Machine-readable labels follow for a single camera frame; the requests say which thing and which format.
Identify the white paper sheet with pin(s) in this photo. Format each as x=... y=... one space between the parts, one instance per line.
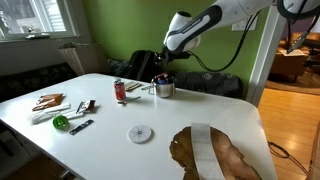
x=295 y=53

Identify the black backpack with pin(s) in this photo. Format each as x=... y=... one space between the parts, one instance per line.
x=140 y=66

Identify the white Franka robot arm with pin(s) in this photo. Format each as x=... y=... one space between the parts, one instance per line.
x=206 y=20

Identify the white door frame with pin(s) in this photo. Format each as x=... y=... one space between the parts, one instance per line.
x=265 y=60

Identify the beige paper bag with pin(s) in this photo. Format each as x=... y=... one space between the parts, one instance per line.
x=83 y=58

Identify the silver spoon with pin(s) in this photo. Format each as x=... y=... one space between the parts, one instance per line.
x=130 y=99

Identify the tan card stack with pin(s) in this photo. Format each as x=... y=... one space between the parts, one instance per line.
x=132 y=85

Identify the white wall outlet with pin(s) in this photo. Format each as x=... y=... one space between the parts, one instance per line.
x=245 y=25

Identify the metal clip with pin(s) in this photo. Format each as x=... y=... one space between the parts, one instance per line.
x=147 y=88

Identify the black flat strip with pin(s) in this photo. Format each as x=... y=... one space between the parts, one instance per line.
x=81 y=127

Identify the dark patterned bench cushion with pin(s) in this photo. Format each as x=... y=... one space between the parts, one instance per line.
x=33 y=81

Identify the brown wooden object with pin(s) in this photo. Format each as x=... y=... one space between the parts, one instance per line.
x=48 y=101

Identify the grey table leg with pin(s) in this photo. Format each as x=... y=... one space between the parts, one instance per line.
x=65 y=174

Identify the brown armchair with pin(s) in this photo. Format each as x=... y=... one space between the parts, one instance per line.
x=288 y=66

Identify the white paper strip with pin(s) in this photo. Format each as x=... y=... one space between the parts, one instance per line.
x=205 y=153

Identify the red soda can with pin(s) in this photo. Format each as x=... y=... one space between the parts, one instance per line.
x=120 y=90

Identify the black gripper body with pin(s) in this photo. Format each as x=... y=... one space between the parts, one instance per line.
x=164 y=57

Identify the white framed window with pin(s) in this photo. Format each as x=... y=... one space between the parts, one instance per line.
x=33 y=16

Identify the silver pot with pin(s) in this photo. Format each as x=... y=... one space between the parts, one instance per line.
x=164 y=90

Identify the small windowsill figurine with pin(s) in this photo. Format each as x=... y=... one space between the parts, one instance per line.
x=33 y=33

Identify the green plastic ball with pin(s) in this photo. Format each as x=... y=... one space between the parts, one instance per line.
x=60 y=122

